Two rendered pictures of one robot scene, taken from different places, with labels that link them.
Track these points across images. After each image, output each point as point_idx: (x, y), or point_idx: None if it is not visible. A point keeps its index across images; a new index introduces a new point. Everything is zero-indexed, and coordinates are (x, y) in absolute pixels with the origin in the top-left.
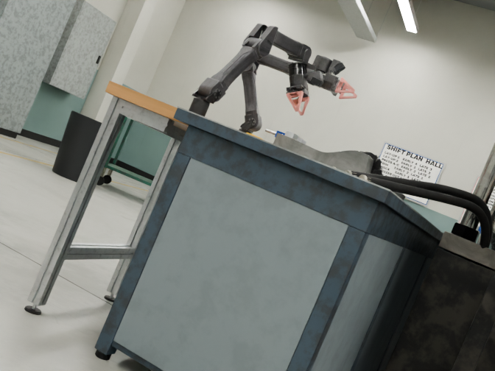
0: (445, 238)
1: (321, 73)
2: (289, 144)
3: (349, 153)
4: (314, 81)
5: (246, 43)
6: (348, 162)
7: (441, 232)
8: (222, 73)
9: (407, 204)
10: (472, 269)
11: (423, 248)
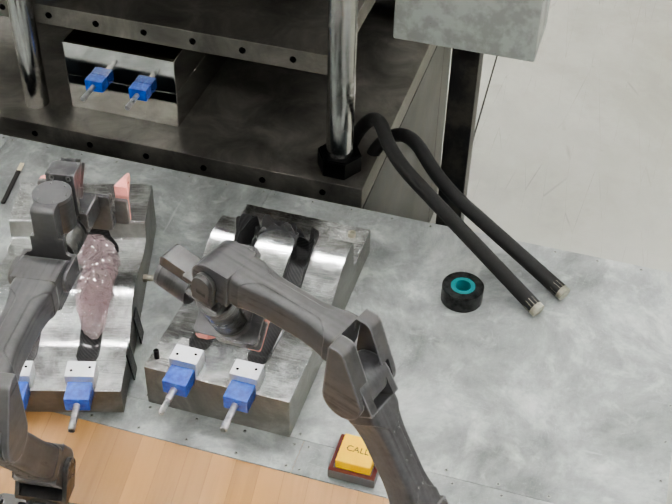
0: (363, 195)
1: (242, 244)
2: (301, 385)
3: (341, 275)
4: None
5: (375, 405)
6: (343, 283)
7: (99, 155)
8: (426, 487)
9: (542, 246)
10: (377, 185)
11: None
